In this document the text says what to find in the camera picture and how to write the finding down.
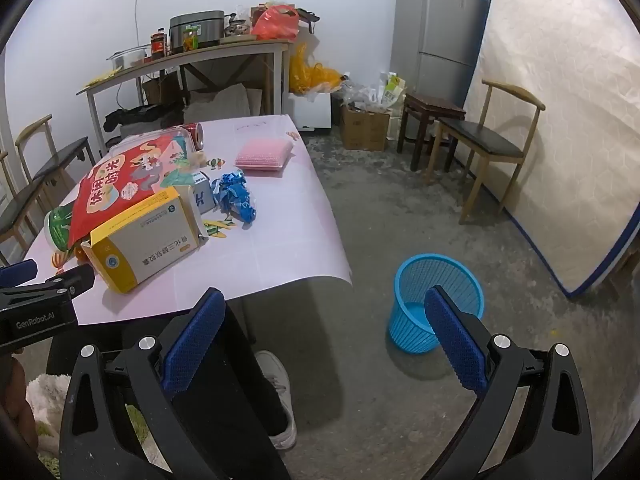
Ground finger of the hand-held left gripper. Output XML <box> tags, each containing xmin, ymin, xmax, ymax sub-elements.
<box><xmin>0</xmin><ymin>259</ymin><xmax>39</xmax><ymax>289</ymax></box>
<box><xmin>47</xmin><ymin>262</ymin><xmax>96</xmax><ymax>302</ymax></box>

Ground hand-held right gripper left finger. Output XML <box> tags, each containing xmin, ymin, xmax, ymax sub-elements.
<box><xmin>59</xmin><ymin>287</ymin><xmax>227</xmax><ymax>480</ymax></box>

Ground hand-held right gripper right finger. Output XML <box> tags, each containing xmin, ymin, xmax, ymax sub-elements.
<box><xmin>424</xmin><ymin>285</ymin><xmax>596</xmax><ymax>480</ymax></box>

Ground blue plastic wastebasket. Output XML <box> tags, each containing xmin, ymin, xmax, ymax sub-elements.
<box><xmin>387</xmin><ymin>254</ymin><xmax>485</xmax><ymax>356</ymax></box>

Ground green plastic bottle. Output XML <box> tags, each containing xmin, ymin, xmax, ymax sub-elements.
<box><xmin>44</xmin><ymin>206</ymin><xmax>76</xmax><ymax>253</ymax></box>

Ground yellow white medicine box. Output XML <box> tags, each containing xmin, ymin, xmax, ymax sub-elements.
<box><xmin>80</xmin><ymin>185</ymin><xmax>208</xmax><ymax>295</ymax></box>

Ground person's left forearm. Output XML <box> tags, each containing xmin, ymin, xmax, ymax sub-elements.
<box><xmin>0</xmin><ymin>355</ymin><xmax>40</xmax><ymax>456</ymax></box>

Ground person's black trouser leg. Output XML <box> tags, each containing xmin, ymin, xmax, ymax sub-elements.
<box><xmin>200</xmin><ymin>302</ymin><xmax>283</xmax><ymax>438</ymax></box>

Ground white green fuzzy cloth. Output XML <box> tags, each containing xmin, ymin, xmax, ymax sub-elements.
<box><xmin>25</xmin><ymin>374</ymin><xmax>71</xmax><ymax>456</ymax></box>

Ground person's white shoe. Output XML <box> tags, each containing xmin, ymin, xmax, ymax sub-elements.
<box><xmin>254</xmin><ymin>350</ymin><xmax>298</xmax><ymax>451</ymax></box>

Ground red snack bag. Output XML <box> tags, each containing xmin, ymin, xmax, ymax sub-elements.
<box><xmin>67</xmin><ymin>130</ymin><xmax>201</xmax><ymax>251</ymax></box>

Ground pink printed tablecloth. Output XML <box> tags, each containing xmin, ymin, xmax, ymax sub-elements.
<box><xmin>22</xmin><ymin>114</ymin><xmax>353</xmax><ymax>328</ymax></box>

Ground small blue white box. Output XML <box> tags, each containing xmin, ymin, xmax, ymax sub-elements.
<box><xmin>192</xmin><ymin>172</ymin><xmax>217</xmax><ymax>213</ymax></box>

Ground blue crumpled wrapper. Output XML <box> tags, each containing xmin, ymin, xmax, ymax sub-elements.
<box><xmin>212</xmin><ymin>170</ymin><xmax>260</xmax><ymax>228</ymax></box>

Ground black bag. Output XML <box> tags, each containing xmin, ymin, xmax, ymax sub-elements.
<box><xmin>104</xmin><ymin>105</ymin><xmax>183</xmax><ymax>131</ymax></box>

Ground red drink can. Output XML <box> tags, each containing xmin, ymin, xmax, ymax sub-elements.
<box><xmin>182</xmin><ymin>122</ymin><xmax>207</xmax><ymax>151</ymax></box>

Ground pink sponge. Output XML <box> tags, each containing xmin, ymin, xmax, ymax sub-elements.
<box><xmin>234</xmin><ymin>138</ymin><xmax>295</xmax><ymax>173</ymax></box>

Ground yellow packet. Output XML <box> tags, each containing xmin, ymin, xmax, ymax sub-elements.
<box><xmin>85</xmin><ymin>67</ymin><xmax>118</xmax><ymax>88</ymax></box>

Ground brown cardboard carton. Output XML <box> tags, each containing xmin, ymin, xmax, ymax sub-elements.
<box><xmin>142</xmin><ymin>72</ymin><xmax>181</xmax><ymax>106</ymax></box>

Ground cardboard box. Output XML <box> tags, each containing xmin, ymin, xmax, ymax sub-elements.
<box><xmin>341</xmin><ymin>105</ymin><xmax>391</xmax><ymax>152</ymax></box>

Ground clear plastic tub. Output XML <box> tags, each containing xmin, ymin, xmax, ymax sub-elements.
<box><xmin>110</xmin><ymin>47</ymin><xmax>148</xmax><ymax>68</ymax></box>

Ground beige cardboard sheet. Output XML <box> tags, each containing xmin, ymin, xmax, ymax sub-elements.
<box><xmin>182</xmin><ymin>85</ymin><xmax>263</xmax><ymax>123</ymax></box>

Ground beige mattress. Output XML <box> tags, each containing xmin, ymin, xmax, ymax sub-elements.
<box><xmin>460</xmin><ymin>0</ymin><xmax>640</xmax><ymax>298</ymax></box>

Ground dark wooden stool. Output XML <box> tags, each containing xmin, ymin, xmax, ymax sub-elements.
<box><xmin>397</xmin><ymin>92</ymin><xmax>467</xmax><ymax>172</ymax></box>

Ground white chest box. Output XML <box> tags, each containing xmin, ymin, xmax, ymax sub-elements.
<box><xmin>282</xmin><ymin>91</ymin><xmax>332</xmax><ymax>132</ymax></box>

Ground pile of clear packaging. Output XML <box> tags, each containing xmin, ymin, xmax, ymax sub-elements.
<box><xmin>332</xmin><ymin>72</ymin><xmax>407</xmax><ymax>113</ymax></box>

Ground white framed side table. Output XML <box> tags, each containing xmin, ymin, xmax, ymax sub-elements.
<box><xmin>76</xmin><ymin>39</ymin><xmax>293</xmax><ymax>156</ymax></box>

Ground silver rice cooker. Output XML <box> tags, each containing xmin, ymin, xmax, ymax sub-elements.
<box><xmin>169</xmin><ymin>10</ymin><xmax>226</xmax><ymax>53</ymax></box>

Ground yellow plastic bags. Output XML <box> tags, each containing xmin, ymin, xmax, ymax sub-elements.
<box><xmin>290</xmin><ymin>42</ymin><xmax>346</xmax><ymax>95</ymax></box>

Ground silver refrigerator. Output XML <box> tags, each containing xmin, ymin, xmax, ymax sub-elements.
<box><xmin>390</xmin><ymin>0</ymin><xmax>490</xmax><ymax>106</ymax></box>

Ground red plastic bag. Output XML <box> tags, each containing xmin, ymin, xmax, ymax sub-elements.
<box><xmin>250</xmin><ymin>5</ymin><xmax>300</xmax><ymax>41</ymax></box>

